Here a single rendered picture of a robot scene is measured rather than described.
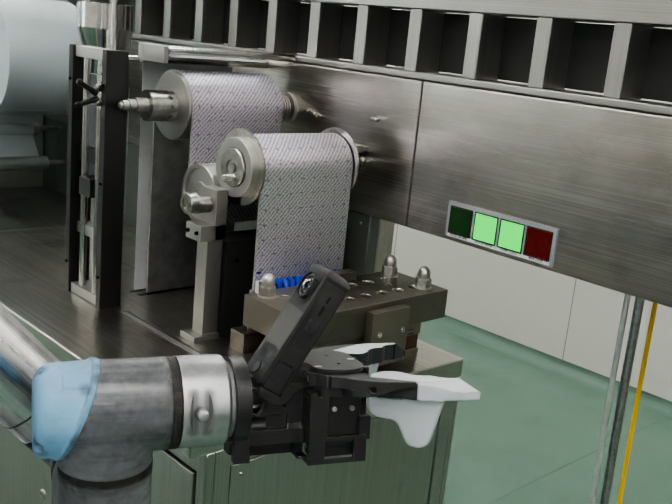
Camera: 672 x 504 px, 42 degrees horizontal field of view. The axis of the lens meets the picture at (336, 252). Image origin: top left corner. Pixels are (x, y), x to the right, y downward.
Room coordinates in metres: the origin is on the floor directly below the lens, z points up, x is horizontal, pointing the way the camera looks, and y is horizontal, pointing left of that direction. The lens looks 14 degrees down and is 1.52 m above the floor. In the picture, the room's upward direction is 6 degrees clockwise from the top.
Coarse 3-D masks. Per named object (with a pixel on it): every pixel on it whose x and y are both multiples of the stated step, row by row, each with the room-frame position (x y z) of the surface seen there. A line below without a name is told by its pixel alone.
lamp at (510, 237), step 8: (504, 224) 1.59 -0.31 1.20; (512, 224) 1.58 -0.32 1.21; (504, 232) 1.59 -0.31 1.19; (512, 232) 1.58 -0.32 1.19; (520, 232) 1.57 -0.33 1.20; (504, 240) 1.59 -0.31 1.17; (512, 240) 1.58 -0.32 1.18; (520, 240) 1.56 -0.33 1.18; (512, 248) 1.57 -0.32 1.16; (520, 248) 1.56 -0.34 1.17
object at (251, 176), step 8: (224, 144) 1.68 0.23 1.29; (232, 144) 1.66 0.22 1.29; (240, 144) 1.64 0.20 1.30; (248, 144) 1.64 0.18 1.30; (248, 152) 1.62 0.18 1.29; (216, 160) 1.69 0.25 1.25; (248, 160) 1.62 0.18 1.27; (256, 160) 1.62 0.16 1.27; (216, 168) 1.69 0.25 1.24; (248, 168) 1.62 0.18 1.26; (256, 168) 1.62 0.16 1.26; (248, 176) 1.62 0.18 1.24; (256, 176) 1.62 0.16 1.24; (224, 184) 1.67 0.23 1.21; (248, 184) 1.62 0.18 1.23; (232, 192) 1.65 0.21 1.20; (240, 192) 1.63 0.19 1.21; (248, 192) 1.63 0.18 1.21
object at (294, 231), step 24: (336, 192) 1.76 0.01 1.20; (264, 216) 1.63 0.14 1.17; (288, 216) 1.67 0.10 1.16; (312, 216) 1.72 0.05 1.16; (336, 216) 1.76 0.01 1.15; (264, 240) 1.64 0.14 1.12; (288, 240) 1.68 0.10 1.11; (312, 240) 1.72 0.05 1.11; (336, 240) 1.77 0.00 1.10; (264, 264) 1.64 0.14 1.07; (288, 264) 1.68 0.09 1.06; (312, 264) 1.73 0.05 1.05; (336, 264) 1.77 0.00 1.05
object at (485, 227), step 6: (480, 216) 1.63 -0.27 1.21; (486, 216) 1.62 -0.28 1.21; (480, 222) 1.63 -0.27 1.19; (486, 222) 1.62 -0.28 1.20; (492, 222) 1.61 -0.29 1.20; (474, 228) 1.64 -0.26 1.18; (480, 228) 1.63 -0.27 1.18; (486, 228) 1.62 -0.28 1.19; (492, 228) 1.61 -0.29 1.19; (474, 234) 1.64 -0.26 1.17; (480, 234) 1.63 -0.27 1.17; (486, 234) 1.62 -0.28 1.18; (492, 234) 1.61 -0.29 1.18; (480, 240) 1.63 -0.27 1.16; (486, 240) 1.62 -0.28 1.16; (492, 240) 1.61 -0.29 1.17
